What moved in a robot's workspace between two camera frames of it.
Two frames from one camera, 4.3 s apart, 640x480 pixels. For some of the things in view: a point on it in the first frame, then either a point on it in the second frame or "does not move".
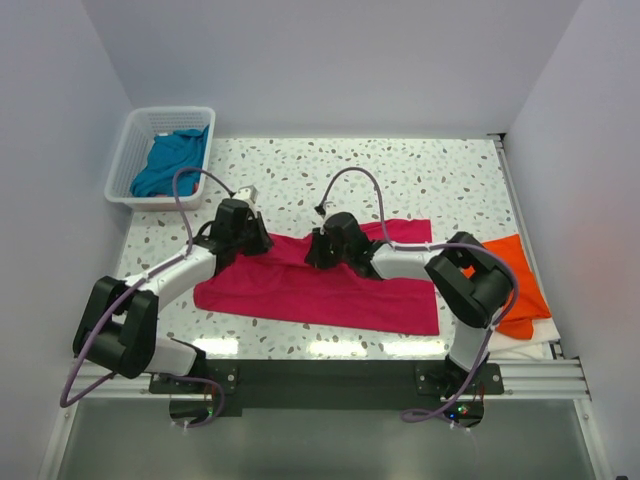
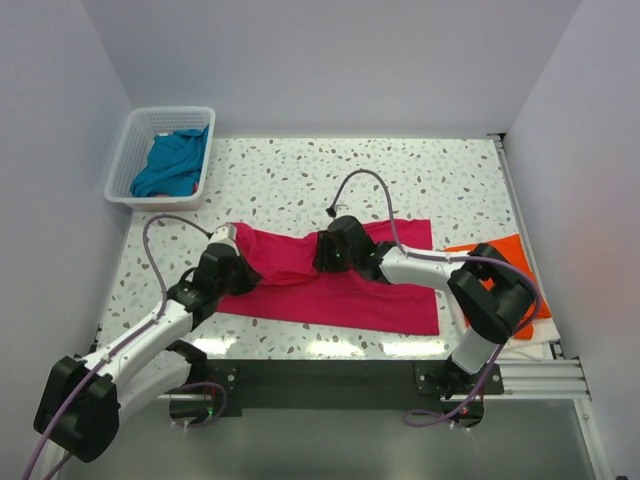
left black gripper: x=264 y=242 → x=250 y=276
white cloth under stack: x=538 y=347 does not move
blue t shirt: x=168 y=154 does not move
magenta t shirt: x=277 y=287 does not move
